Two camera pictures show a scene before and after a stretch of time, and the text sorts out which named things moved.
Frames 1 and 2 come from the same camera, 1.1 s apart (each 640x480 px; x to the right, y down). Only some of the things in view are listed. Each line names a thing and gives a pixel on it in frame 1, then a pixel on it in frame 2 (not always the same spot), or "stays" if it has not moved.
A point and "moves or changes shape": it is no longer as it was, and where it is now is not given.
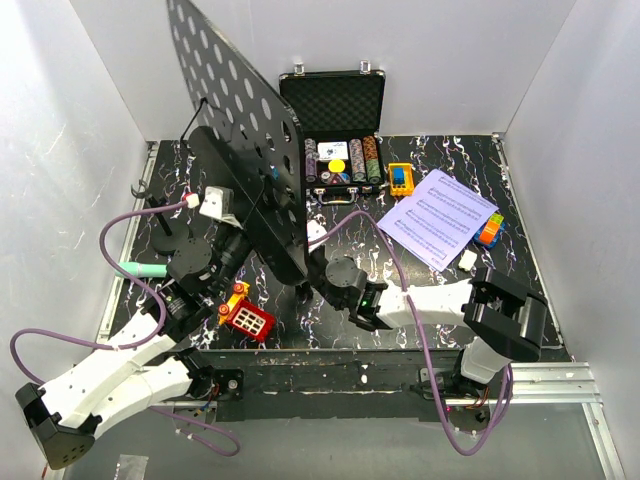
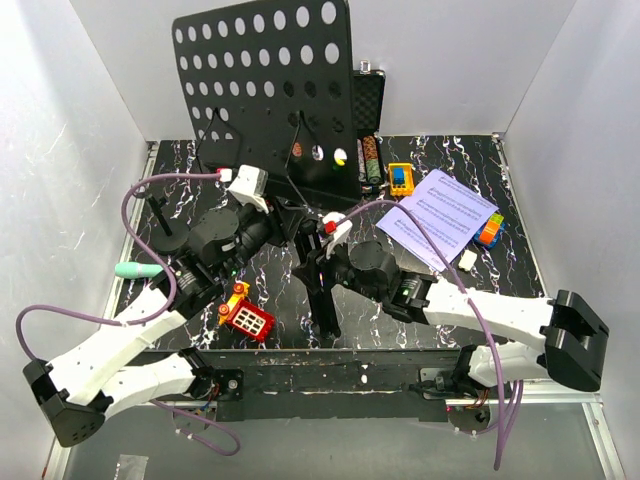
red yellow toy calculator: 246,316 stays
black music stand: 249,141 moves or changes shape
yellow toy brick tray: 401,177 stays
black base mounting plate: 325,385 stays
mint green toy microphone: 138,270 stays
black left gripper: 229,227 to 283,230
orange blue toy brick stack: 490,233 stays
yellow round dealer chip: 336,166 to 340,156
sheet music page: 452,204 stays
